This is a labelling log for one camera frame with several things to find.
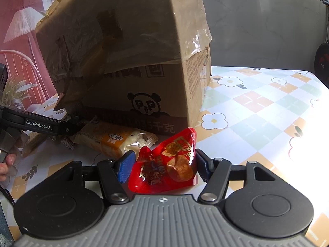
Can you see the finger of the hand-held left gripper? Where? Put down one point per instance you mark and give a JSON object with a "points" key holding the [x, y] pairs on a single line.
{"points": [[72, 127]]}

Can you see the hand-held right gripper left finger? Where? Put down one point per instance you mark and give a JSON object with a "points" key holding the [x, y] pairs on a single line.
{"points": [[124, 166]]}

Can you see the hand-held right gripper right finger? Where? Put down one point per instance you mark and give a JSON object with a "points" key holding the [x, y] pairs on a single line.
{"points": [[204, 164]]}

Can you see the orange and white snack packet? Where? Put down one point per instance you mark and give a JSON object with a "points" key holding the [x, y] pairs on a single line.
{"points": [[110, 139]]}

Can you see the red snack packet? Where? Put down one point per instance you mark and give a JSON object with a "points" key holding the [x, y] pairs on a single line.
{"points": [[159, 167]]}

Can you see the cardboard box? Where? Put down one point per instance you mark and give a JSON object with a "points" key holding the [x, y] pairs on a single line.
{"points": [[164, 87]]}

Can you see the person's left hand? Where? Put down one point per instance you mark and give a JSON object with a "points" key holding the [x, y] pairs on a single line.
{"points": [[9, 166]]}

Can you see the small brown snack packet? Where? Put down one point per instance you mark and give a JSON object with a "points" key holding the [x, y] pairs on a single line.
{"points": [[68, 142]]}

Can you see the floral checkered tablecloth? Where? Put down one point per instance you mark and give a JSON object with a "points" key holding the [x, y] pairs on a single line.
{"points": [[257, 108]]}

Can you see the printed backdrop curtain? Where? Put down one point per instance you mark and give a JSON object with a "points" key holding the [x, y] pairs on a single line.
{"points": [[15, 10]]}

